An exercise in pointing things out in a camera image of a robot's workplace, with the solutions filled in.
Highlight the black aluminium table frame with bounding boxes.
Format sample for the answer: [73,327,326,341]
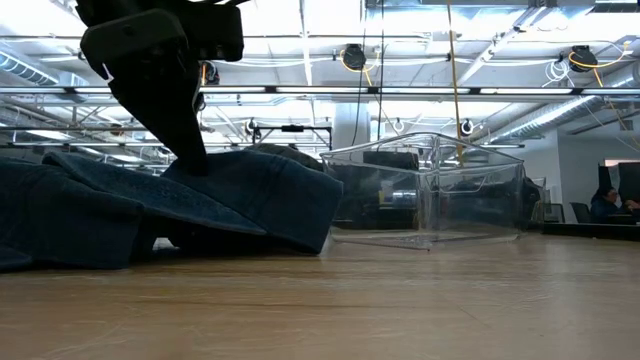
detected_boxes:
[327,215,640,242]

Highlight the green denim baseball cap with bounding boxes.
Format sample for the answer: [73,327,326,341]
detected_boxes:
[244,143,325,172]

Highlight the person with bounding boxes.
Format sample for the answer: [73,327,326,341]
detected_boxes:
[589,185,640,224]

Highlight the long ceiling light bar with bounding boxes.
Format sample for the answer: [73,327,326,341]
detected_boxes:
[0,85,640,97]

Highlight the clear plastic bin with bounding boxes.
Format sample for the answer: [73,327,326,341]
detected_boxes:
[522,174,547,231]
[319,132,526,251]

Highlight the yellow power cord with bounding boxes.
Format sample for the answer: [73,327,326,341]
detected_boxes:
[446,0,466,166]

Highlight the black hanging cable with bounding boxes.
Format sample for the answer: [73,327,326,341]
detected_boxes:
[352,0,369,146]
[378,0,386,136]

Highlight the silver ventilation duct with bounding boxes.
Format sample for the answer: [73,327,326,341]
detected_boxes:
[492,64,640,144]
[0,49,61,87]

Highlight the white building column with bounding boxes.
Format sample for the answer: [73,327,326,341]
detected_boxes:
[332,102,371,151]

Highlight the black office chair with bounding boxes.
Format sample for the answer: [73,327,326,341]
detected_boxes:
[569,201,592,225]
[543,202,566,225]

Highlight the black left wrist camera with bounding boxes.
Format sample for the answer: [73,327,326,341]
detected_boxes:
[179,3,246,64]

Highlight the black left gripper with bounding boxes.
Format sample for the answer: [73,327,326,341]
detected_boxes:
[74,0,241,177]

